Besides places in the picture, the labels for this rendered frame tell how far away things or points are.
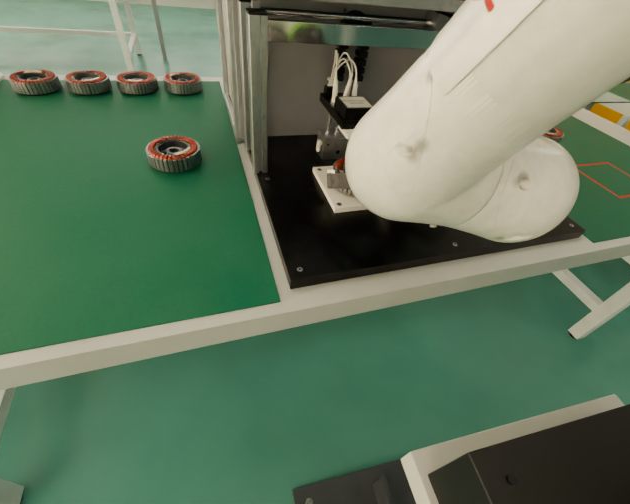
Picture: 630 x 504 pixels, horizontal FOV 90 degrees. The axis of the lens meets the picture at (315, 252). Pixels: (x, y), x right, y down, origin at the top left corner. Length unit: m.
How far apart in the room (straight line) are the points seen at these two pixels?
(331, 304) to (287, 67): 0.54
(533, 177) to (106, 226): 0.62
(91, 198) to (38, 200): 0.09
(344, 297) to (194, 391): 0.85
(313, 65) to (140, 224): 0.51
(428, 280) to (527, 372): 1.07
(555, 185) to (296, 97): 0.63
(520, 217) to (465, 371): 1.16
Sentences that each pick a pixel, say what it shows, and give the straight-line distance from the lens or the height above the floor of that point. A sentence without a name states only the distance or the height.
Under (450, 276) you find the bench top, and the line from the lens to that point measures 0.61.
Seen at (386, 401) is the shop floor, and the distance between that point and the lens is 1.28.
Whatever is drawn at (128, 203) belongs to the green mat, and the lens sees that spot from 0.71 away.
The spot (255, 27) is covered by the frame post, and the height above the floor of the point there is 1.03.
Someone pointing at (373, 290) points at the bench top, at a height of 0.75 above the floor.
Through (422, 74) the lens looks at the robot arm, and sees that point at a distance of 0.24.
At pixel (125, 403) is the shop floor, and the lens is 1.31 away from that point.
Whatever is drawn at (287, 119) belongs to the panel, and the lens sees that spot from 0.86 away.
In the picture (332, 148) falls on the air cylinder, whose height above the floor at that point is 0.80.
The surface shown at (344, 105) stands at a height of 0.92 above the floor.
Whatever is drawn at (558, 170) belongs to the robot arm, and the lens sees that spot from 0.35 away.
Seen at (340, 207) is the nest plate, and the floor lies 0.78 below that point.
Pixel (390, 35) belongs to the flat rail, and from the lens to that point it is 0.71.
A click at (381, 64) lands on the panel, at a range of 0.90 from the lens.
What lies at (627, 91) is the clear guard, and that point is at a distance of 0.77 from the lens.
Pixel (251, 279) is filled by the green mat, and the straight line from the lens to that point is 0.52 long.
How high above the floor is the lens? 1.15
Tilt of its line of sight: 45 degrees down
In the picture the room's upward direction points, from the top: 9 degrees clockwise
